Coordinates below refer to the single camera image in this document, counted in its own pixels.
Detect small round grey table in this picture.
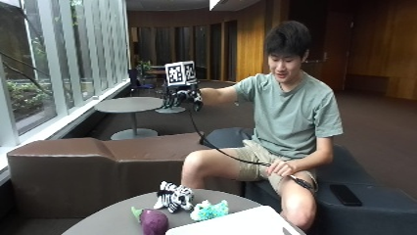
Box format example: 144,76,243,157
154,106,188,115

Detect white cube with black markers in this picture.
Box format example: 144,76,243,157
164,60,200,88

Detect blue chair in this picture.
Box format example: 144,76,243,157
127,68,156,96

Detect potted green plant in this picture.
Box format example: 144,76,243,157
136,60,154,76

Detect person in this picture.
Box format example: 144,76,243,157
180,20,344,233

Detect black phone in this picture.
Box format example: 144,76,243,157
328,183,366,208

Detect white flat box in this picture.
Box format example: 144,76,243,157
164,205,307,235

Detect teal soft toy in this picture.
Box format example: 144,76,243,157
190,199,231,222

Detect zebra soft toy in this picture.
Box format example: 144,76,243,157
152,180,196,214

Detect dark grey bench seat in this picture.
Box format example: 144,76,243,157
203,126,417,235

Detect brown bench seat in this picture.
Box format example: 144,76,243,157
6,131,246,220

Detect purple eggplant toy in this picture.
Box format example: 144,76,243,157
131,206,171,235

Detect large round grey pedestal table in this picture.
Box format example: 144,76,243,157
92,96,166,142

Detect black cable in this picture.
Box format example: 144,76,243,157
187,101,319,192

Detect white window frame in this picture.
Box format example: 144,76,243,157
0,0,134,184

